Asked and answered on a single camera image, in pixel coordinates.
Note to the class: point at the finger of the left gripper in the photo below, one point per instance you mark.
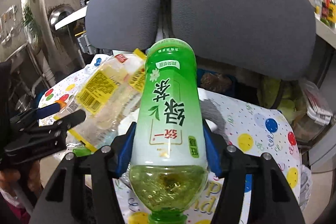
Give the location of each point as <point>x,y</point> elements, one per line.
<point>49,110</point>
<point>71,120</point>

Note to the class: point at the balloon print tablecloth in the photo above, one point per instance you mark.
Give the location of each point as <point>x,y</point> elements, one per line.
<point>252,129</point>

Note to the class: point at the potted green plant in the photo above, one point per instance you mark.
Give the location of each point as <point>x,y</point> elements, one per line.
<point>32,28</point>

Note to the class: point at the clear plastic storage container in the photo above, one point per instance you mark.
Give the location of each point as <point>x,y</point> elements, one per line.
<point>313,112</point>

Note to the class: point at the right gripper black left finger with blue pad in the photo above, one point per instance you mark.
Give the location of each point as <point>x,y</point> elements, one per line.
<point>81,189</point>

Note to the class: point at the grey chair cushion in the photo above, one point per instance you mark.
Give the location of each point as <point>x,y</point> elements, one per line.
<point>275,38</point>
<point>122,25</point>

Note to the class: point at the grey chair back cushion left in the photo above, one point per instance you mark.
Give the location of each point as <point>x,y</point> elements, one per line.
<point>122,25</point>

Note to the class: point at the grey gas meter box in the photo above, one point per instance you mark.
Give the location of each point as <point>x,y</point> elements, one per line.
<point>85,45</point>

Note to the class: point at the trash bin with clear bag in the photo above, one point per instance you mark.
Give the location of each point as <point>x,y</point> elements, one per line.
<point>305,188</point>

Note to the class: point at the grey chair back cushion right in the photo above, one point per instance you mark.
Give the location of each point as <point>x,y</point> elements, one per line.
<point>275,38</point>

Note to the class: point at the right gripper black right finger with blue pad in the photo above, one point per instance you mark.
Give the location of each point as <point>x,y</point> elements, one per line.
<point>272,199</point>

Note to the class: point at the clear yellow-label plastic wrapper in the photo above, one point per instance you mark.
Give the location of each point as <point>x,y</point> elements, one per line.
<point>109,94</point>

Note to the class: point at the green tea plastic bottle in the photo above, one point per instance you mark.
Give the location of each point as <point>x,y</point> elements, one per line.
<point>168,167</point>

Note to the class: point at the steel bowl on wall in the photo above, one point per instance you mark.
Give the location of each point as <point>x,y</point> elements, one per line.
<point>58,14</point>

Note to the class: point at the green cabbage in box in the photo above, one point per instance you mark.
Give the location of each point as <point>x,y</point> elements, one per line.
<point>285,96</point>

